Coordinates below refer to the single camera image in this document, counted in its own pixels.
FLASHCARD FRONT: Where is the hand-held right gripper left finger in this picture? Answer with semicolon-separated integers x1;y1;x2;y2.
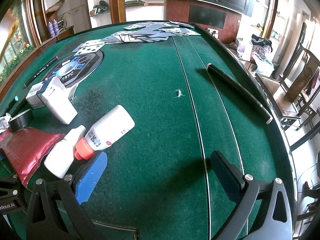
26;152;108;240

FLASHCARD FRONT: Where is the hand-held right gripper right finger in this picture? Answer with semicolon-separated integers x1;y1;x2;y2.
210;151;293;240

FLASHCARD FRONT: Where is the small white bottle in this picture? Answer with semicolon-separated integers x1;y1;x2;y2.
44;125;87;179

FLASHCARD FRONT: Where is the red foil packet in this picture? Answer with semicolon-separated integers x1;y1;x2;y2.
0;127;66;188

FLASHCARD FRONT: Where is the white bottle with orange cap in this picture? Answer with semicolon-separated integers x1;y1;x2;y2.
73;104;136;161

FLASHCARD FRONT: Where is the white charger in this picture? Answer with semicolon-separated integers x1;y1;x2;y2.
41;77;78;125

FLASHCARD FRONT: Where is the black tape roll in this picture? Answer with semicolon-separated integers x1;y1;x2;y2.
9;109;33;133

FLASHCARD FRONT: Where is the long black pen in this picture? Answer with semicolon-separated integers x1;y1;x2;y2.
205;63;273;125

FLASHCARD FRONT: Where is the blue and white box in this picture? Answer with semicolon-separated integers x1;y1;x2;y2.
25;79;66;110

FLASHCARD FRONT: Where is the black marker with teal tip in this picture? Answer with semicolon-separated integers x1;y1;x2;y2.
4;95;28;117

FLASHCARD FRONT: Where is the wooden chair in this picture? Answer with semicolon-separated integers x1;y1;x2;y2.
255;43;320;131

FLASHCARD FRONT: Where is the table control panel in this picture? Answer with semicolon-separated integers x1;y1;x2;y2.
41;49;104;88

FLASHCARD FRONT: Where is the black marker with red tip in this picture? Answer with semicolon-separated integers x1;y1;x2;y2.
24;56;58;88

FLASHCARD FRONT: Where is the white plastic bag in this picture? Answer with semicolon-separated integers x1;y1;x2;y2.
252;54;275;73

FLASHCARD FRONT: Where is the clear plastic bag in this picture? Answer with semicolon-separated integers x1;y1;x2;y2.
236;39;254;61

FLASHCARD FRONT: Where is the black bag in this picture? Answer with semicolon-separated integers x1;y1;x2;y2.
251;34;273;47

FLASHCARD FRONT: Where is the wooden cabinet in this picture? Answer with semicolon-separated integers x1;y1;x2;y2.
40;25;75;47

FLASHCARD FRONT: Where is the pile of playing cards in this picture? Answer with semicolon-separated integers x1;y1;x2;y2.
73;21;202;57

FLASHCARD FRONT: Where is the dark bundle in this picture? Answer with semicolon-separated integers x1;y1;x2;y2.
90;1;110;15

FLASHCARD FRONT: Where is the floral wall mural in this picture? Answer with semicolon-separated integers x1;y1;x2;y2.
0;5;38;80

